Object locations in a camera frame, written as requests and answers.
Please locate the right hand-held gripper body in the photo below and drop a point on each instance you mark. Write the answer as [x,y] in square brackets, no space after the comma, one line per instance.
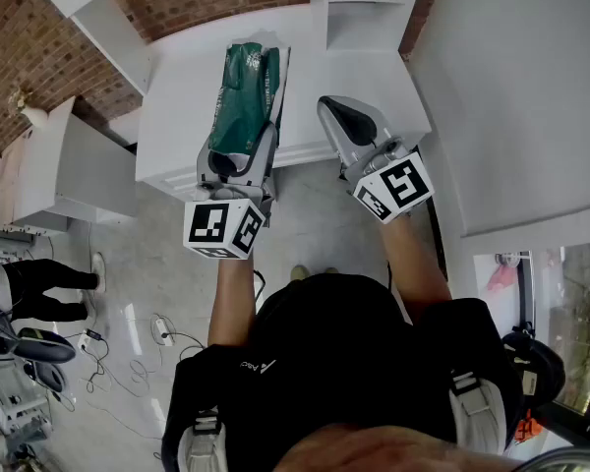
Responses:
[403,185]

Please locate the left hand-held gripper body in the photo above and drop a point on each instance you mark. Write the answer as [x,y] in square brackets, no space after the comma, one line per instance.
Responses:
[221,226]

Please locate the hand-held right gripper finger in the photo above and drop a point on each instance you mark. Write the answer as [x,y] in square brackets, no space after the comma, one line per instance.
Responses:
[381,125]
[332,127]

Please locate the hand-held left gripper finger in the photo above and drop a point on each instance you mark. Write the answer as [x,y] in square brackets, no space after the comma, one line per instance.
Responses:
[204,162]
[264,158]

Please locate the green packet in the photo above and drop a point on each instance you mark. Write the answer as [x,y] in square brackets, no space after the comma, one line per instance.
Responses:
[246,101]

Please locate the person's right forearm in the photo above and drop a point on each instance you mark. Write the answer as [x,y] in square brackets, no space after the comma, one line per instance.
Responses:
[413,268]

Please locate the person's left forearm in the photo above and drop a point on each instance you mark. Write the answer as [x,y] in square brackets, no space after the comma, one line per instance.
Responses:
[231,303]

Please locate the white table top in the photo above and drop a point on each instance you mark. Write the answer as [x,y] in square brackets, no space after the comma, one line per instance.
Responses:
[182,111]

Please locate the person's left shoe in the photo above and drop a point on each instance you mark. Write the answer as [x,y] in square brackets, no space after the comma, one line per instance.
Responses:
[300,273]

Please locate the person's shoe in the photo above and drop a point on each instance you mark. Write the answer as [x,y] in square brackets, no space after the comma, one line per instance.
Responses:
[300,273]
[331,271]

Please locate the person's right shoe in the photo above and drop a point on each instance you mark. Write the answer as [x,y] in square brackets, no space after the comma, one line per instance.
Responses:
[331,271]

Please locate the white side cabinet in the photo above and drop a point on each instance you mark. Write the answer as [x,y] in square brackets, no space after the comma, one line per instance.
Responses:
[78,165]

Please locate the pink cloth item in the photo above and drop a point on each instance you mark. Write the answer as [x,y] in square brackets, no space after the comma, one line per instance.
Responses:
[501,278]

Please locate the black power adapter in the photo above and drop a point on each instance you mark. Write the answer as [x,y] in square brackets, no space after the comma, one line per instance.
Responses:
[94,334]

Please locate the person's black shirt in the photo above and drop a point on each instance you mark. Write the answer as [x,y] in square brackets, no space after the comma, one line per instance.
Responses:
[334,352]

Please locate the white vase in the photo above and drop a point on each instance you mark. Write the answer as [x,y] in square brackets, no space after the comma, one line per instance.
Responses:
[35,116]

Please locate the small white power strip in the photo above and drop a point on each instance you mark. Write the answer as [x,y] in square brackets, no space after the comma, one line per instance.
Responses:
[83,343]

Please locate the dried flower bunch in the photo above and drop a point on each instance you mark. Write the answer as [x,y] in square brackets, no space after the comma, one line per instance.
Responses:
[18,99]

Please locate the window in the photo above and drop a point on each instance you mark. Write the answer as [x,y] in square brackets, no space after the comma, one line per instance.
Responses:
[575,322]

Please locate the black round bag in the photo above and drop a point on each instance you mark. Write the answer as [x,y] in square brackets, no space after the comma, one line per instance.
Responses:
[536,367]

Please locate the person's head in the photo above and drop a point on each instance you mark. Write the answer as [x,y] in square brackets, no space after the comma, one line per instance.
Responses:
[388,453]

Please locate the orange item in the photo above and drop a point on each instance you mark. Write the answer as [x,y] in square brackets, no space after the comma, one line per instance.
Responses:
[527,428]

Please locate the white metal rack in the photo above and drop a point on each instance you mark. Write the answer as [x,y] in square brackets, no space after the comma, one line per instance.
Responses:
[5,401]

